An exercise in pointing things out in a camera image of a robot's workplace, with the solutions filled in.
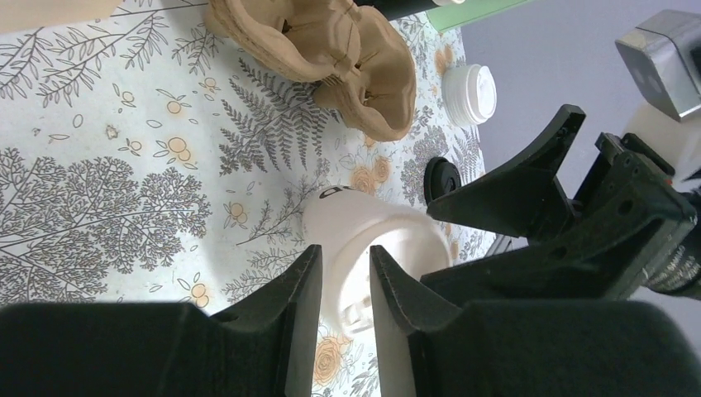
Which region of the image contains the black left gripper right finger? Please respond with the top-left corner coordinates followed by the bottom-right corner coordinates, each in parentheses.
top-left (374, 280), bottom-right (700, 396)

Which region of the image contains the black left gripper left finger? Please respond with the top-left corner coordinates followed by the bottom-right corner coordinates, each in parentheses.
top-left (1, 245), bottom-right (322, 396)

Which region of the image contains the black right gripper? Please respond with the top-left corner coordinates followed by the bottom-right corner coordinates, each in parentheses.
top-left (420, 104), bottom-right (700, 306)

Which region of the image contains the white coffee lid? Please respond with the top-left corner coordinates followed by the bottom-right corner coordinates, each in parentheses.
top-left (320, 208), bottom-right (452, 338)

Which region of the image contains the white paper coffee cup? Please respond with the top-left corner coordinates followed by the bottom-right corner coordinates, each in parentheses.
top-left (302, 185), bottom-right (406, 264)

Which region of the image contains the blue checkered paper bag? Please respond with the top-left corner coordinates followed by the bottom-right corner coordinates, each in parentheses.
top-left (1, 0), bottom-right (122, 33)

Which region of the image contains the black coffee lid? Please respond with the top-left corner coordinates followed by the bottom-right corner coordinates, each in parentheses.
top-left (423, 156), bottom-right (462, 204)

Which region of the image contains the stack of white lids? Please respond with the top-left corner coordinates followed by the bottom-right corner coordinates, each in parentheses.
top-left (441, 64), bottom-right (498, 127)

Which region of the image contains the floral tablecloth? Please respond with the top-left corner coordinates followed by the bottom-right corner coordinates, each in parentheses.
top-left (1, 1), bottom-right (495, 396)

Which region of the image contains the stack of brown cup carriers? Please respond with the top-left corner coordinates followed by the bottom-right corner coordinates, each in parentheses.
top-left (204, 0), bottom-right (417, 141)

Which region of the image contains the green straw holder cup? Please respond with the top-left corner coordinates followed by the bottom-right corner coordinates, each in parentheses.
top-left (427, 0), bottom-right (530, 32)

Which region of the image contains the stack of black paper cups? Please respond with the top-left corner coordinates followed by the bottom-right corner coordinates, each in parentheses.
top-left (354, 0), bottom-right (465, 21)

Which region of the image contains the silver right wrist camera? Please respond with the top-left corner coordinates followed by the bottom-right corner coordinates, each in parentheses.
top-left (615, 9), bottom-right (700, 122)

